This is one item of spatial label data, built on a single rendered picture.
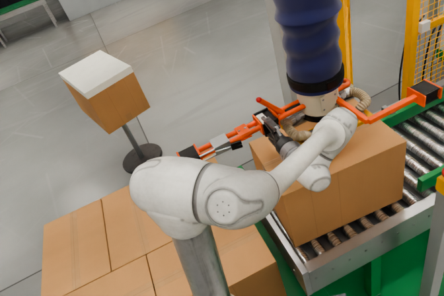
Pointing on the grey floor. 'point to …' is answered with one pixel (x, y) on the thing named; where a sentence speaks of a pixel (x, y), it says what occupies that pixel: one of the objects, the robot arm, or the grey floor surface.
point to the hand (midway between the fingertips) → (263, 123)
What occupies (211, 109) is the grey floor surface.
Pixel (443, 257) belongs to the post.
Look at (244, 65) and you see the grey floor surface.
